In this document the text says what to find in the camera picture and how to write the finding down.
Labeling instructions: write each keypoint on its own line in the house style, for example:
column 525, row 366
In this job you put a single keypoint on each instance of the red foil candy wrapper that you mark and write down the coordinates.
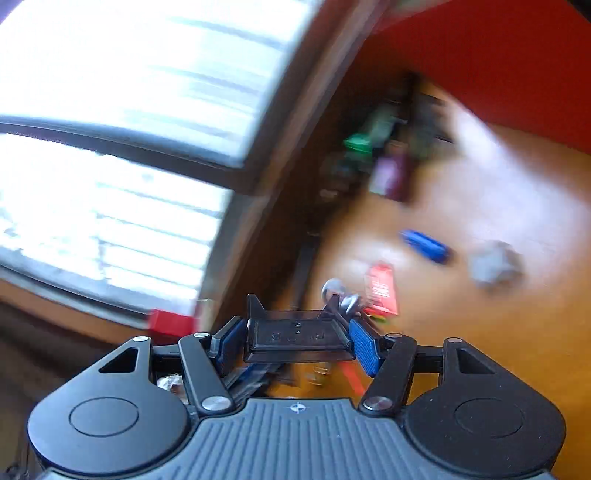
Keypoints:
column 381, row 294

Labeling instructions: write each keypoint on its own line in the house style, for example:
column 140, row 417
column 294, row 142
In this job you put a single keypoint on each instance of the red cardboard shoe box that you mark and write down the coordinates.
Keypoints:
column 520, row 64

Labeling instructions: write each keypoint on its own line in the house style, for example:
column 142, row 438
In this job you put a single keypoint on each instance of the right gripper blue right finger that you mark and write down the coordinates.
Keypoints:
column 366, row 346

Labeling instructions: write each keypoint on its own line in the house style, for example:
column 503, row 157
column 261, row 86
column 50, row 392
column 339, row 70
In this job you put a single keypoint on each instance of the blue small block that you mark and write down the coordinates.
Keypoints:
column 427, row 246

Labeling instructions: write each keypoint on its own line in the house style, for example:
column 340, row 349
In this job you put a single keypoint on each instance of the white small cap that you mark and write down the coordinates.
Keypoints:
column 495, row 264

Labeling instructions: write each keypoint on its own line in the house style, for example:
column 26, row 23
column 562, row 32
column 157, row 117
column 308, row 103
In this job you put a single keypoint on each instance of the window frame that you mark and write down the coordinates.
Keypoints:
column 134, row 132

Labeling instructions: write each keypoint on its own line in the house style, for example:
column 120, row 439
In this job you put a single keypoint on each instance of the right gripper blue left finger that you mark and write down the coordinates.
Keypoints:
column 227, row 345

